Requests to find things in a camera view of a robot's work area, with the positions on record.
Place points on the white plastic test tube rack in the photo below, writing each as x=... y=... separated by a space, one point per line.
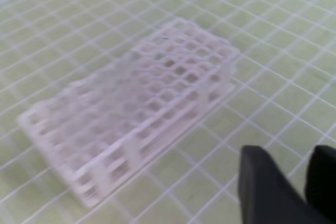
x=99 y=131

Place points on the green grid tablecloth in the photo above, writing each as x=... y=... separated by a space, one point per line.
x=284 y=100

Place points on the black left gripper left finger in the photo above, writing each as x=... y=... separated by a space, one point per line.
x=265 y=194

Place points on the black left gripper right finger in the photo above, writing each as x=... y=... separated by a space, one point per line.
x=320 y=180

